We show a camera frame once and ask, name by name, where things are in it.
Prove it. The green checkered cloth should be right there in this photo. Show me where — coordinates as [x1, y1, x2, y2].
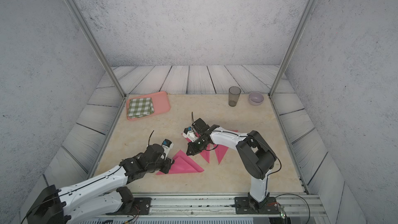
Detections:
[127, 97, 154, 118]

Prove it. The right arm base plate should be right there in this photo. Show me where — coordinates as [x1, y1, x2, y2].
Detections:
[233, 196, 280, 215]

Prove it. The pink square paper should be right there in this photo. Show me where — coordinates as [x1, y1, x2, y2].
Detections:
[212, 128, 239, 164]

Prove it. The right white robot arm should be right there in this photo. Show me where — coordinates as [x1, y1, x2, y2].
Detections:
[182, 118, 278, 204]

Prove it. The grey translucent cup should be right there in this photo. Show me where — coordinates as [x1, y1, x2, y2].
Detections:
[228, 86, 241, 107]

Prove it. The right aluminium frame post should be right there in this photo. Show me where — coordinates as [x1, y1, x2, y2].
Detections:
[268, 0, 317, 99]

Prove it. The pink plastic tray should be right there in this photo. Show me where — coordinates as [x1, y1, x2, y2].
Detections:
[126, 91, 171, 121]

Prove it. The lilac bowl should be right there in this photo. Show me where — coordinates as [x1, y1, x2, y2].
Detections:
[248, 92, 264, 106]

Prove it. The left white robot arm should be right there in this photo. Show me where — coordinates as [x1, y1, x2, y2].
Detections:
[22, 140, 174, 224]

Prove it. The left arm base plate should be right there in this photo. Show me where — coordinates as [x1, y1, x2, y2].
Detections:
[106, 198, 152, 216]

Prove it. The front aluminium rail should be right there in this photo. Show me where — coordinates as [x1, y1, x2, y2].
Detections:
[55, 194, 329, 224]

